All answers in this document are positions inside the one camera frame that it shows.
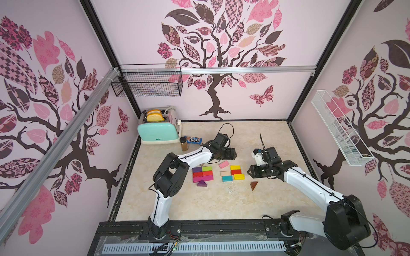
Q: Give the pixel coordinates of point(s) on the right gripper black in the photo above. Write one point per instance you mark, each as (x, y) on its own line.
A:
(260, 170)

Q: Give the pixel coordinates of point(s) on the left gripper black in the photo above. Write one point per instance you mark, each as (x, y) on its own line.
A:
(230, 152)

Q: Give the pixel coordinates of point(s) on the pink block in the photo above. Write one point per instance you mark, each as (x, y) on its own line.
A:
(224, 165)

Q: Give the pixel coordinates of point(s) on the brown triangle block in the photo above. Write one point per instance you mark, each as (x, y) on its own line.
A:
(253, 185)

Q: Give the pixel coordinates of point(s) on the yellow block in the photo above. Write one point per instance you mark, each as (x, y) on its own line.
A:
(235, 167)
(239, 177)

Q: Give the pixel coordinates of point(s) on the beige rectangular block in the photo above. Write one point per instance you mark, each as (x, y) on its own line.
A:
(225, 173)

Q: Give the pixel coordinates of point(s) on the red block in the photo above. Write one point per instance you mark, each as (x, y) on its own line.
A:
(207, 173)
(197, 174)
(236, 172)

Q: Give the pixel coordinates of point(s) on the lime green block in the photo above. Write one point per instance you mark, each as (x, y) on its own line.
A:
(206, 168)

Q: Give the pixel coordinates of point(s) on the teal rectangular block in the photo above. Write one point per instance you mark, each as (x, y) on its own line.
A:
(227, 178)

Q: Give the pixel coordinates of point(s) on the magenta block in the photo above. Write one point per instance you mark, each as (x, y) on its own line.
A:
(197, 179)
(208, 178)

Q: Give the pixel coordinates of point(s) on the purple rectangular block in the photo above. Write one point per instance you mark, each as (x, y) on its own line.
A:
(197, 169)

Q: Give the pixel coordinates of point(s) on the purple triangle block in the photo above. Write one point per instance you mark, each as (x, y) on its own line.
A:
(202, 183)

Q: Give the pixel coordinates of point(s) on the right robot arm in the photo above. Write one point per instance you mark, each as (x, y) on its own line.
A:
(343, 221)

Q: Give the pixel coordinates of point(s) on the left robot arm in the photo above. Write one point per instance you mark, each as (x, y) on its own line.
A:
(169, 179)

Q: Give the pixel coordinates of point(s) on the blue candy bag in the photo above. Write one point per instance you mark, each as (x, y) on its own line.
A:
(194, 140)

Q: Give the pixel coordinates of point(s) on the mint green toaster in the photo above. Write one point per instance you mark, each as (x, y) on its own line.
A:
(159, 133)

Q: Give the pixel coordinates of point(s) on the yellow toast front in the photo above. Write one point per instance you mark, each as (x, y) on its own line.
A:
(155, 117)

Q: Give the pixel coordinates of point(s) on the yellow toast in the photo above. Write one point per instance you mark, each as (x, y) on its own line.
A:
(155, 117)
(154, 111)

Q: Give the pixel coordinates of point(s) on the yellow toast back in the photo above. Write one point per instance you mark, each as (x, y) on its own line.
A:
(154, 111)

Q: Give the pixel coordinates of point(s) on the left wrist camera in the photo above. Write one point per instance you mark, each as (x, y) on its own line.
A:
(221, 141)

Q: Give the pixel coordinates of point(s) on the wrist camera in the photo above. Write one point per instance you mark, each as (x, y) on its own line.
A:
(258, 156)
(221, 141)

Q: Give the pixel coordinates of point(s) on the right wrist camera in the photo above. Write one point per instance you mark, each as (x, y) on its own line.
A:
(258, 156)

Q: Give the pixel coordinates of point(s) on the white slotted cable duct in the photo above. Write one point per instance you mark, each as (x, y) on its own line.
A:
(192, 247)

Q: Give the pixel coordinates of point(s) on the black wire basket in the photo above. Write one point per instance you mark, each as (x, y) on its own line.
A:
(149, 80)

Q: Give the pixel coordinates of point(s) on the white wire shelf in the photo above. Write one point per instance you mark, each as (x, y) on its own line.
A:
(347, 138)

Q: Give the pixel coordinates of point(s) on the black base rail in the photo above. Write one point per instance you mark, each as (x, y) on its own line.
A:
(301, 244)

